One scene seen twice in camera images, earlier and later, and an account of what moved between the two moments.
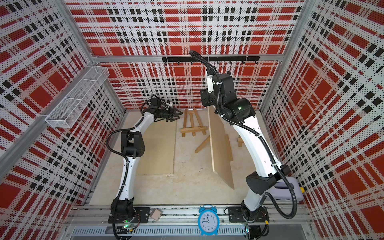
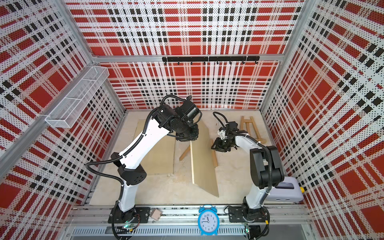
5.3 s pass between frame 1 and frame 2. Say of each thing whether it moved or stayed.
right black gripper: moved
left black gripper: moved
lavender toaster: stayed
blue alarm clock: stayed
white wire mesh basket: stayed
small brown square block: stayed
